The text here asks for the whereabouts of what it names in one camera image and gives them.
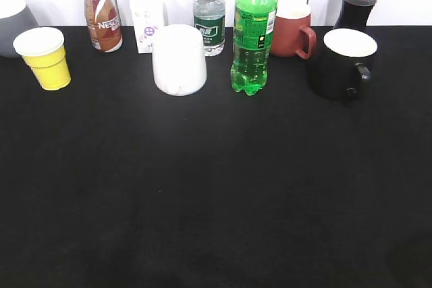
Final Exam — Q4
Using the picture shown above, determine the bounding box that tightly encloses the red mug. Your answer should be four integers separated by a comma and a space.
270, 3, 317, 59

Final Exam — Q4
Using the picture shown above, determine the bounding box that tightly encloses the green soda bottle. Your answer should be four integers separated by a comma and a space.
230, 0, 278, 96

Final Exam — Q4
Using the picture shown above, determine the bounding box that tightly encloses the grey white bowl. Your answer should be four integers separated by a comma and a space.
0, 0, 38, 58

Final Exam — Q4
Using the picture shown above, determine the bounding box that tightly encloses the black mug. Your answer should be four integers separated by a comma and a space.
306, 28, 378, 101

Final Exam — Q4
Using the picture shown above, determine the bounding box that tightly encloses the brown Nescafe bottle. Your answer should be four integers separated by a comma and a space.
84, 0, 123, 53

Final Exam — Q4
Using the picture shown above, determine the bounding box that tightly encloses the white cup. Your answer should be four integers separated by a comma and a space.
152, 24, 207, 96

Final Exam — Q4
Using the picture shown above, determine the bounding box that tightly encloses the Cestbon water bottle green label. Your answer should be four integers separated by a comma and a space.
193, 0, 225, 57

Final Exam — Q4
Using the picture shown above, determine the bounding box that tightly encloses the white purple milk carton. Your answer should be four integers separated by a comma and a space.
130, 0, 165, 54

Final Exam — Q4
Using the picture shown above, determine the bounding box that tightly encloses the yellow paper cup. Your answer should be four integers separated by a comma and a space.
13, 27, 71, 91

